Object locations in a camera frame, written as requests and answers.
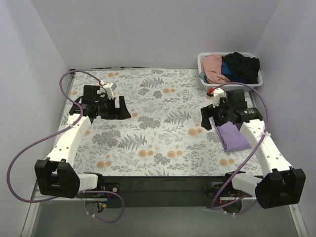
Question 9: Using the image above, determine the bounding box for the black t shirt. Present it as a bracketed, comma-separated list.
[222, 52, 260, 84]

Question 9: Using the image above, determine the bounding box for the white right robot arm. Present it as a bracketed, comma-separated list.
[201, 88, 306, 209]

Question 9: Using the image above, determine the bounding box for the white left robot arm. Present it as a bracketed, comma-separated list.
[35, 82, 131, 198]

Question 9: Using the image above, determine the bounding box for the folded purple t shirt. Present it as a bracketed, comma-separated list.
[215, 122, 251, 152]

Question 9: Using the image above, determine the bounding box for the blue t shirt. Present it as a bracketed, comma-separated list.
[221, 62, 247, 84]

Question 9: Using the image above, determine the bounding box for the floral patterned table mat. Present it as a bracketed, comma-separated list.
[66, 69, 262, 176]

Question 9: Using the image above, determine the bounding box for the pink t shirt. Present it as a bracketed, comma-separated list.
[201, 54, 230, 84]

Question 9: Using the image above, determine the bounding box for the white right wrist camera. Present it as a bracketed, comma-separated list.
[213, 88, 225, 108]

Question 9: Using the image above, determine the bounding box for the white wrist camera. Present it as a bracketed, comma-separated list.
[102, 82, 117, 99]
[213, 88, 225, 108]

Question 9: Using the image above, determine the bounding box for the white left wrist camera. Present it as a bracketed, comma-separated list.
[102, 82, 117, 99]

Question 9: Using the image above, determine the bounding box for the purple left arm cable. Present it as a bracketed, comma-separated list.
[6, 70, 124, 224]

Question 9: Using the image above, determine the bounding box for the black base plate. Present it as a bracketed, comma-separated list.
[76, 175, 255, 208]

